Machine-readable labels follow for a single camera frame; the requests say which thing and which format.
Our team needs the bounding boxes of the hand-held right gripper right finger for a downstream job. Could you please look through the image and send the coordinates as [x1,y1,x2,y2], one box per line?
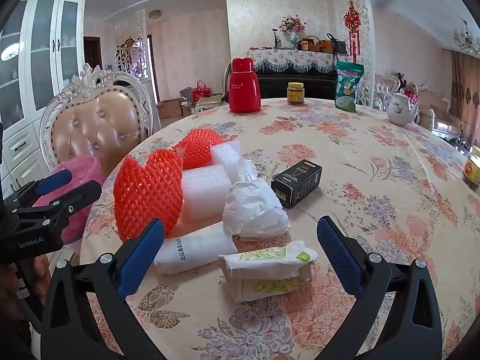
[316,215,456,360]

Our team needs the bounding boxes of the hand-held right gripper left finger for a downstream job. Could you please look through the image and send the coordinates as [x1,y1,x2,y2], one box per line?
[40,218,167,360]

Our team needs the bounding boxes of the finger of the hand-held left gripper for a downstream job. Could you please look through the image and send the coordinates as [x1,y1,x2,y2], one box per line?
[4,169,73,211]
[11,180,103,233]

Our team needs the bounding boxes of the pink-lined trash bin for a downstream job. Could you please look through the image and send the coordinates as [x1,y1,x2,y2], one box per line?
[32,154,109,246]

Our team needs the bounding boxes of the white packet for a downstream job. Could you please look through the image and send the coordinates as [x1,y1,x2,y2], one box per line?
[154,222,239,275]

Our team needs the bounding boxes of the large red foam net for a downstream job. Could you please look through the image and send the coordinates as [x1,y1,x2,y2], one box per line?
[113,149,185,242]

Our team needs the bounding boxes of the green-printed paper wrapper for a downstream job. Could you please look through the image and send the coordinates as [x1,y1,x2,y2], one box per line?
[218,240,319,302]

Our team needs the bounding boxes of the black cardboard box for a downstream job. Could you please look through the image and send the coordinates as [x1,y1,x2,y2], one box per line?
[271,159,323,209]

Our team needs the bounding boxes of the white tissue paper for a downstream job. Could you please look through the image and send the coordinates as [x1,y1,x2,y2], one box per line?
[222,178,291,239]

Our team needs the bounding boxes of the small red foam net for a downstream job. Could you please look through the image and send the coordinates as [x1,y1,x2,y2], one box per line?
[175,128,224,169]

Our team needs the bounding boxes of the white plastic wrap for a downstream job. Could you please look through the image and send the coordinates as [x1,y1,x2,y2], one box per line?
[234,157,260,188]

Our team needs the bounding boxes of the small white foam block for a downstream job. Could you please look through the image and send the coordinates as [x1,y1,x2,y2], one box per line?
[210,140,244,181]

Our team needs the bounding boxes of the person's left hand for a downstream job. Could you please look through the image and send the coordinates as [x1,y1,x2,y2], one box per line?
[0,257,51,323]

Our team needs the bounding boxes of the ornate white upholstered chair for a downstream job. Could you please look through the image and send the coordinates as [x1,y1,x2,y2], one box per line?
[39,63,162,181]

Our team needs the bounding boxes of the floral tablecloth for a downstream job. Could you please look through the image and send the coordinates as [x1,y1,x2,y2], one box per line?
[80,97,480,360]

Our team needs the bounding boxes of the white floral teapot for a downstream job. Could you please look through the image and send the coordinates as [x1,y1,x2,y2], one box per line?
[386,89,421,127]

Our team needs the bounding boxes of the red bag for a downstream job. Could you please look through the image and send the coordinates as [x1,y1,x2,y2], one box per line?
[192,80,212,102]

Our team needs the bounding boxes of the yellow-lidded glass jar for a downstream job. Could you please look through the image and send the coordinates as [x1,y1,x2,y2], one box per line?
[287,82,305,106]

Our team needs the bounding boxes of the green snack bag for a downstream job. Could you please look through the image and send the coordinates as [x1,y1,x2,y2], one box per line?
[334,61,365,112]

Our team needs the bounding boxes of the ornate cream sofa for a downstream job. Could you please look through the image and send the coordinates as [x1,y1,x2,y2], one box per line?
[369,73,462,139]

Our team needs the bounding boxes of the black piano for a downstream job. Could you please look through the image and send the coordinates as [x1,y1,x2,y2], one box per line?
[225,69,338,100]

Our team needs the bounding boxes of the red thermos flask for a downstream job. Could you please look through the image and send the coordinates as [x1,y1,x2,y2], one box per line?
[229,57,261,113]

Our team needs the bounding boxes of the floral lace piano cover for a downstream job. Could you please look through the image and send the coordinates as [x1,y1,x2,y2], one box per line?
[247,48,340,74]

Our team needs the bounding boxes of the brown curtain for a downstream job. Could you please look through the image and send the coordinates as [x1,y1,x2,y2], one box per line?
[450,50,480,147]

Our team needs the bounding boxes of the black handbag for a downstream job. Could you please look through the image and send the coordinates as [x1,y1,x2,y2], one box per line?
[327,33,347,55]

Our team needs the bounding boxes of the pink flowers in vase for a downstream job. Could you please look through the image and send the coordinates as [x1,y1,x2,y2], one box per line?
[279,15,307,50]

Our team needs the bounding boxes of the red knot hanging ornament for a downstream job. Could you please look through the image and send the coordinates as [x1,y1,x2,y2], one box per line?
[344,0,361,64]

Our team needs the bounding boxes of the chandelier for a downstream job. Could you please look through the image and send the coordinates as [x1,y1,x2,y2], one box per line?
[453,20,480,53]

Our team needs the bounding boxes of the white wall cabinet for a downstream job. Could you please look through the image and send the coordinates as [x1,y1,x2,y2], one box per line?
[0,0,91,196]

